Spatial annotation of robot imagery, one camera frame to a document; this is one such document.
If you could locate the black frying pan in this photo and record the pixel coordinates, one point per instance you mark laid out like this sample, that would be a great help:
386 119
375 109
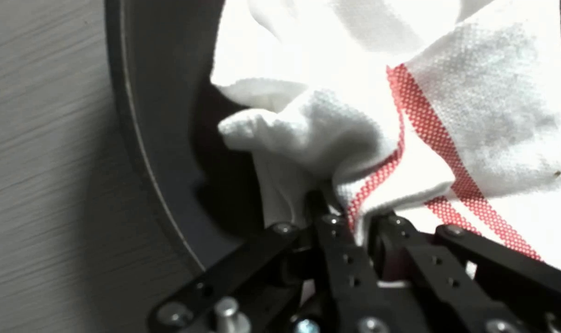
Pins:
162 122

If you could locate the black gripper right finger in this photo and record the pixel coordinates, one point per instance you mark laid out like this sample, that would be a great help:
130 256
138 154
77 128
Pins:
477 278

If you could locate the white towel with red stripes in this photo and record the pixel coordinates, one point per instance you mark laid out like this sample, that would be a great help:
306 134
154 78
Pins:
365 111

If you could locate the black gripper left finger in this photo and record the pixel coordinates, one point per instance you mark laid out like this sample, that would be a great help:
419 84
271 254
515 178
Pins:
341 270

